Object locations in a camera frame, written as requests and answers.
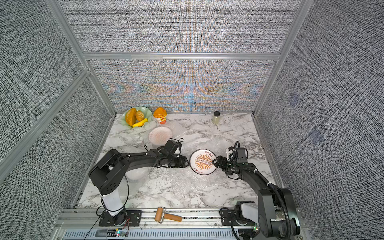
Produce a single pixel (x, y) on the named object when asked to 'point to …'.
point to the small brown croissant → (139, 115)
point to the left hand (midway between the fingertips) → (188, 164)
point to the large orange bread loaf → (130, 116)
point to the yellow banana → (140, 123)
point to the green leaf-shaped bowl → (147, 114)
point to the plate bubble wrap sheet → (179, 131)
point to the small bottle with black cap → (216, 117)
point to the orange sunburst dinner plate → (201, 163)
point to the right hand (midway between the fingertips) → (216, 160)
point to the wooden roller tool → (160, 215)
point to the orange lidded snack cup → (160, 113)
